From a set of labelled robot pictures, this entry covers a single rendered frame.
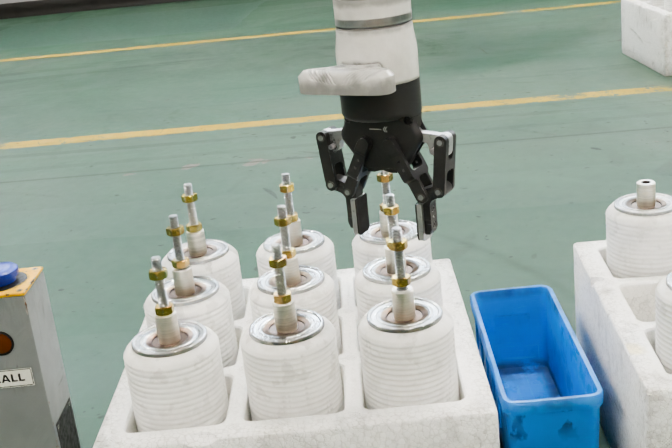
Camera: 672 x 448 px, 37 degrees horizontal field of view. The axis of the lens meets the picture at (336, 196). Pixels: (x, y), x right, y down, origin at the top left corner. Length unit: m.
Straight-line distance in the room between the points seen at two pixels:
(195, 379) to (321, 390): 0.12
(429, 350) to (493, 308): 0.41
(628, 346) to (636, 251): 0.19
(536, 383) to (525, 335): 0.07
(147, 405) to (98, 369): 0.56
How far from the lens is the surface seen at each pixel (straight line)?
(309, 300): 1.08
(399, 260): 0.98
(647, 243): 1.25
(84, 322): 1.75
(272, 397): 1.00
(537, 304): 1.39
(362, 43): 0.89
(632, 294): 1.24
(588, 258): 1.31
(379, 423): 0.98
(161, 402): 1.01
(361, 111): 0.91
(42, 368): 1.09
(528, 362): 1.42
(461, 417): 0.98
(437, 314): 1.00
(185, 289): 1.12
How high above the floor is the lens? 0.68
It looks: 18 degrees down
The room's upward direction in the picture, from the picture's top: 6 degrees counter-clockwise
